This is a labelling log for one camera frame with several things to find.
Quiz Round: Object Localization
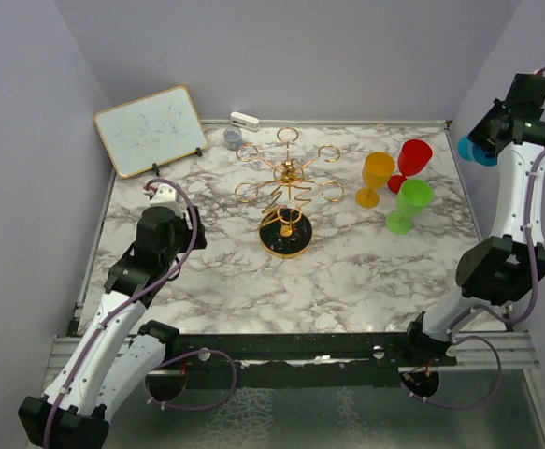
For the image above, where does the blue wine glass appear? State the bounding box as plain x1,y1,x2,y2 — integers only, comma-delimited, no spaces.
457,135,497,167

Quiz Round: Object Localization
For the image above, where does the red wine glass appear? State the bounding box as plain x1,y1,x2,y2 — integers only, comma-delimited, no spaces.
387,139,433,194

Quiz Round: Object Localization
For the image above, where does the green wine glass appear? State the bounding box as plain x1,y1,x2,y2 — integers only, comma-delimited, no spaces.
385,179,434,235

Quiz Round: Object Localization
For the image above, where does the yellow wine glass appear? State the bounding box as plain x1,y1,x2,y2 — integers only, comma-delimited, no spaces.
355,152,395,209

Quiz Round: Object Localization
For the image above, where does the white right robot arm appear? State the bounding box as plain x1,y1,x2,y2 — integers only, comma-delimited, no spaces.
402,70,545,366

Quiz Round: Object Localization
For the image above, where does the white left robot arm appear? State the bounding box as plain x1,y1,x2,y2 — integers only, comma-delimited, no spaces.
18,206,207,448

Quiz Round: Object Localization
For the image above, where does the gold-framed whiteboard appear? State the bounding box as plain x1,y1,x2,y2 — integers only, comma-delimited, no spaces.
93,86,208,179

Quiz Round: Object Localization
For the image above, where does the white stapler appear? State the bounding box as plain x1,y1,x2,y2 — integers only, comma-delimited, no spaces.
230,111,260,132

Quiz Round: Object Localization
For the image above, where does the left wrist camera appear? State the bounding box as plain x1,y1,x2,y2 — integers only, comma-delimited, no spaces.
143,184,183,216

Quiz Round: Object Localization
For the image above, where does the gold wire glass rack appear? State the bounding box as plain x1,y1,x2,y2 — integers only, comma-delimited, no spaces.
234,126,345,260

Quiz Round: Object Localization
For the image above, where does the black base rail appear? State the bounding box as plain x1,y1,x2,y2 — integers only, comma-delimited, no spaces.
138,320,456,399

